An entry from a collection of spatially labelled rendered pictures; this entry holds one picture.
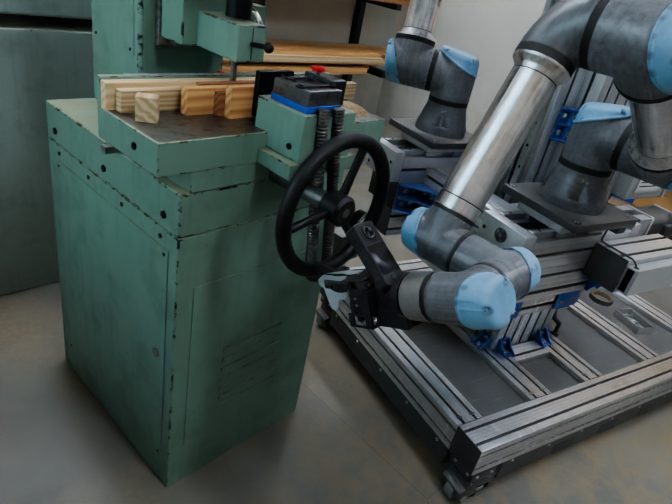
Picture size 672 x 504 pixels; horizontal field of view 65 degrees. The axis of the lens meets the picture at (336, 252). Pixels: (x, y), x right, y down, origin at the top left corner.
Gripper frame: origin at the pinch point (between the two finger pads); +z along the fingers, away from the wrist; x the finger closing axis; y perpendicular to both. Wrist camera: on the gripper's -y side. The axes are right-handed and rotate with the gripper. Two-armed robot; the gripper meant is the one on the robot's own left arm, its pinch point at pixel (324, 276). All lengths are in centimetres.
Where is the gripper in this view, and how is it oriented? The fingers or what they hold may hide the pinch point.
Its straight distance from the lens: 95.2
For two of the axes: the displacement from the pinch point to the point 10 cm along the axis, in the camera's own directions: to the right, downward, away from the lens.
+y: 1.9, 9.7, 1.8
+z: -6.6, 0.0, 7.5
